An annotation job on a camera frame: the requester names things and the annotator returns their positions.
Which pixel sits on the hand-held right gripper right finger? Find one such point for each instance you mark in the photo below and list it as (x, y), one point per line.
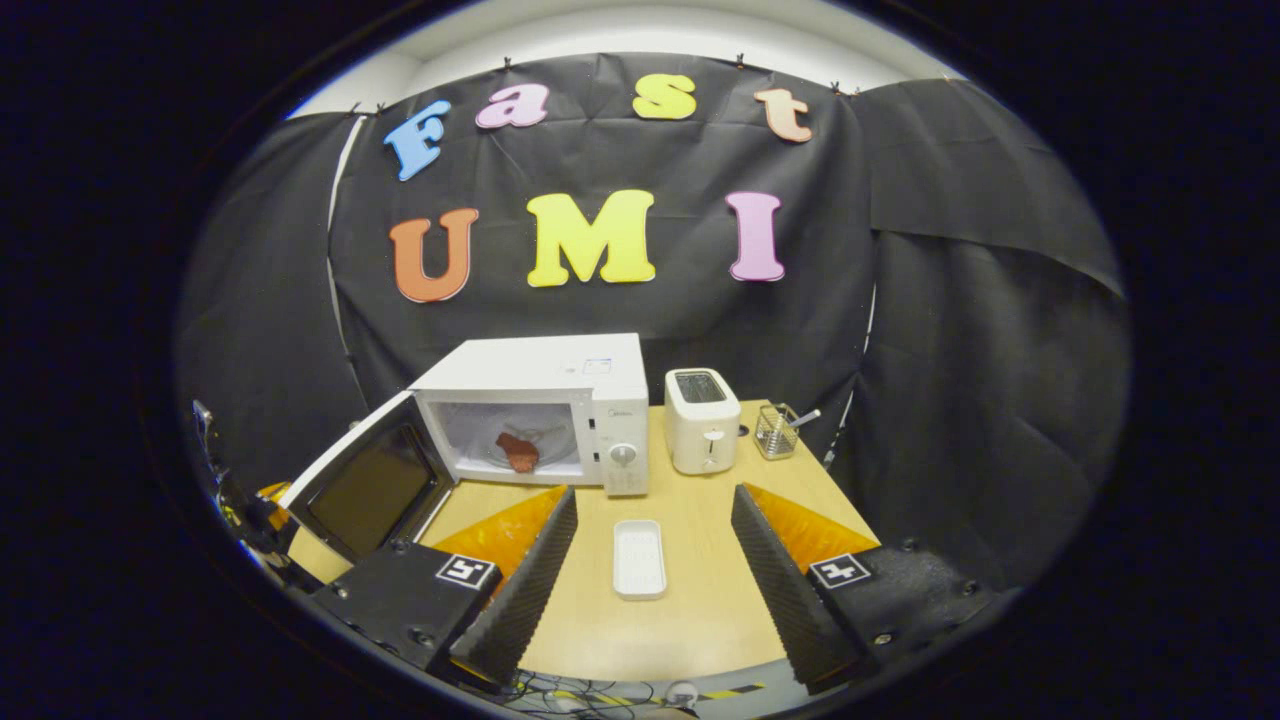
(785, 590)

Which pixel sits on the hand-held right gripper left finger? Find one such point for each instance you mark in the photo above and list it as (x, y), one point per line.
(525, 590)

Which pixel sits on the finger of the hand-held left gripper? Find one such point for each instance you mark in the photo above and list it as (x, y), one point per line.
(277, 502)

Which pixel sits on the reddish brown meat slab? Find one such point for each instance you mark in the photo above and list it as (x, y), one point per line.
(518, 452)

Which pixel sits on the white microwave oven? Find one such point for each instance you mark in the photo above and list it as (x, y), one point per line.
(540, 365)

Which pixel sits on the white rectangular tray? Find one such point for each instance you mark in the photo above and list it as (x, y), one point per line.
(639, 560)

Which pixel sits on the cream white toaster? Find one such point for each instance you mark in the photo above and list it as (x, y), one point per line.
(702, 430)

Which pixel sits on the black backdrop cloth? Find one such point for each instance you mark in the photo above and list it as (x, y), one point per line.
(950, 350)

